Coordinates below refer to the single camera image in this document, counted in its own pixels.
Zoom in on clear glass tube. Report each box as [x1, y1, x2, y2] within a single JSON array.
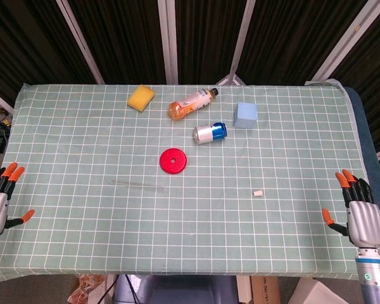
[[110, 179, 169, 193]]

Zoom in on black and yellow cables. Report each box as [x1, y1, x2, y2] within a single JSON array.
[[0, 106, 13, 128]]

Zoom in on white partition post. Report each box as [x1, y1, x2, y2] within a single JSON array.
[[157, 0, 180, 86], [56, 0, 106, 86], [216, 0, 257, 86], [309, 0, 380, 84], [0, 85, 16, 115]]

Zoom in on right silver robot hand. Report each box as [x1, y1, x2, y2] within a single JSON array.
[[322, 169, 380, 250]]

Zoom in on white box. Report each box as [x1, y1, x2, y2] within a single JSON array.
[[287, 277, 348, 304]]

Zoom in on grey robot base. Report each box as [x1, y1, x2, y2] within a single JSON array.
[[113, 274, 239, 304]]

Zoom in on blue and silver can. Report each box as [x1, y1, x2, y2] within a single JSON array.
[[193, 122, 229, 146]]

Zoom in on orange snack bag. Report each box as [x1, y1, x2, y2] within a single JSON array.
[[66, 274, 111, 304]]

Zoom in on black pleated curtain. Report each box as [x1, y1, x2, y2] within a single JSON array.
[[331, 0, 380, 155], [0, 0, 98, 107], [236, 0, 370, 87], [174, 0, 250, 86], [66, 0, 168, 86]]

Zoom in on green checked tablecloth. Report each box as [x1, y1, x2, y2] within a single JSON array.
[[0, 79, 380, 285]]

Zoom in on yellow sponge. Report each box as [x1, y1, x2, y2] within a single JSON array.
[[127, 84, 156, 113]]

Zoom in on orange drink plastic bottle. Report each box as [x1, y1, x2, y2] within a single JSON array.
[[168, 87, 220, 122]]

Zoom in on light blue foam cube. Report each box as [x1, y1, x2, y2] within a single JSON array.
[[233, 101, 258, 130]]

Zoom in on brown cardboard box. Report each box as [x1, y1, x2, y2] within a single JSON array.
[[251, 275, 281, 304]]

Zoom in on red flat disc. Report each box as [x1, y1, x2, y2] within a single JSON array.
[[159, 148, 188, 175]]

